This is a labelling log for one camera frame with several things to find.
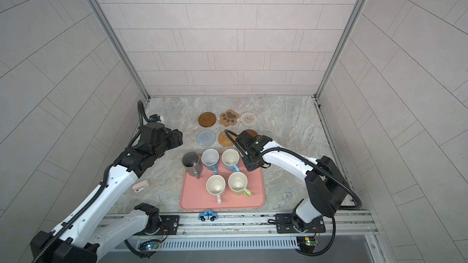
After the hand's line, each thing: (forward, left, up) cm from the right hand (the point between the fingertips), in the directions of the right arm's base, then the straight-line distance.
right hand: (251, 165), depth 84 cm
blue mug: (+4, +19, +3) cm, 19 cm away
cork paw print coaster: (+31, +10, -2) cm, 33 cm away
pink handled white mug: (-7, +17, -2) cm, 18 cm away
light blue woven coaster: (+18, +23, -2) cm, 29 cm away
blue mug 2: (+5, +10, -2) cm, 11 cm away
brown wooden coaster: (+31, +23, -2) cm, 39 cm away
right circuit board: (-30, -19, -5) cm, 36 cm away
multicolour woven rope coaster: (+30, -1, -3) cm, 30 cm away
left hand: (+10, +30, +16) cm, 35 cm away
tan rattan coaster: (+16, +13, -3) cm, 21 cm away
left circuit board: (-28, +38, 0) cm, 47 cm away
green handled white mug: (-7, +7, -2) cm, 10 cm away
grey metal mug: (+3, +28, +2) cm, 28 cm away
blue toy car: (-18, +19, -2) cm, 26 cm away
